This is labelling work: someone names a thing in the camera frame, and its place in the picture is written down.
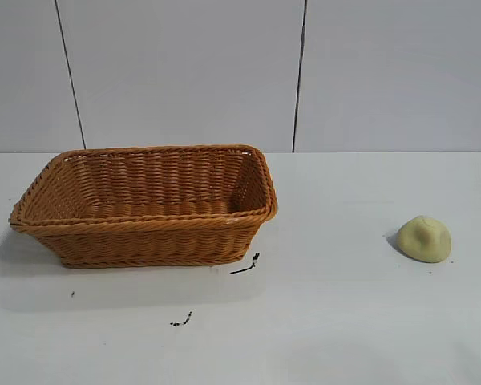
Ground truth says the pale yellow egg yolk pastry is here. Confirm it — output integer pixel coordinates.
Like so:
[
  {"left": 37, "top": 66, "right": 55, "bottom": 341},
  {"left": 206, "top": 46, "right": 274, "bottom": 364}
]
[{"left": 396, "top": 215, "right": 453, "bottom": 264}]

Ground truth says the brown woven wicker basket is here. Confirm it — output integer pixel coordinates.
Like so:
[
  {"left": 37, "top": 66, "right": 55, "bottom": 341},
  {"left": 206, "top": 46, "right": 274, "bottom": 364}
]
[{"left": 8, "top": 144, "right": 278, "bottom": 270}]

